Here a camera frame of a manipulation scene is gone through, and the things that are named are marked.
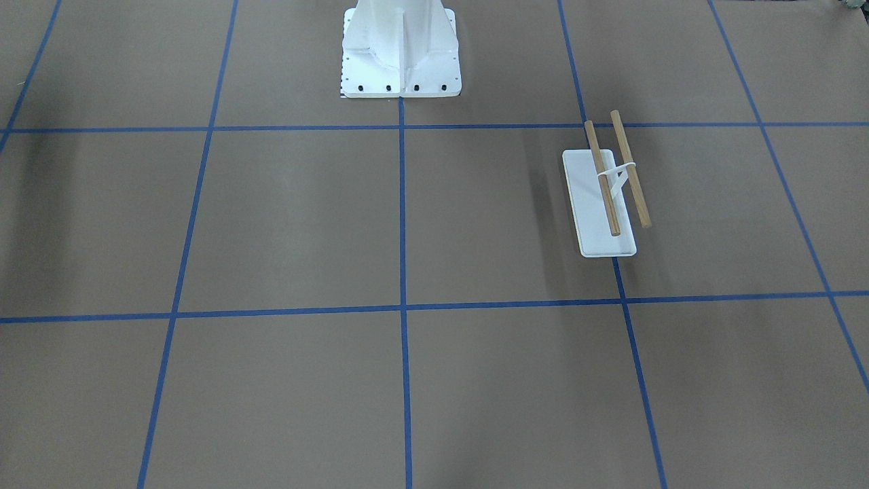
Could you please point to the white towel rack base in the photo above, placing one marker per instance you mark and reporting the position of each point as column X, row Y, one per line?
column 592, row 226

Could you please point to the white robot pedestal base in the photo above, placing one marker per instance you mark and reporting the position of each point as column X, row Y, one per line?
column 400, row 49

